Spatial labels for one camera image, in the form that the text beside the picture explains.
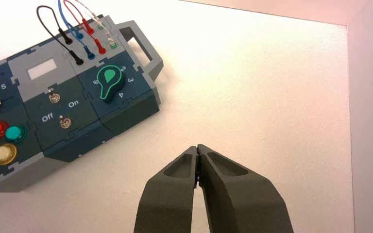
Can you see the yellow round push button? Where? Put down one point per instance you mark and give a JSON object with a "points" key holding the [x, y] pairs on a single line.
{"points": [[4, 154]]}

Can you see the green round push button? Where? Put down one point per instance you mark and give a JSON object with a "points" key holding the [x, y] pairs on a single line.
{"points": [[14, 134]]}

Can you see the silver metal toggle switch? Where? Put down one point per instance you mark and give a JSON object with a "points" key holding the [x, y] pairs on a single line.
{"points": [[54, 97], [65, 123]]}

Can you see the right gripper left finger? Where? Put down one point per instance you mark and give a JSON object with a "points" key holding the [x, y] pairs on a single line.
{"points": [[170, 199]]}

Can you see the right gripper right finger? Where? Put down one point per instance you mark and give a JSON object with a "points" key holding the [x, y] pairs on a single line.
{"points": [[238, 202]]}

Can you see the dark teal control box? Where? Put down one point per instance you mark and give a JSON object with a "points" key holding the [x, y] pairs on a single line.
{"points": [[35, 106]]}

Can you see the green outlined rotary knob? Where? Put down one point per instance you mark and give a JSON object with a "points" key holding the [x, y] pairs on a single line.
{"points": [[109, 83]]}

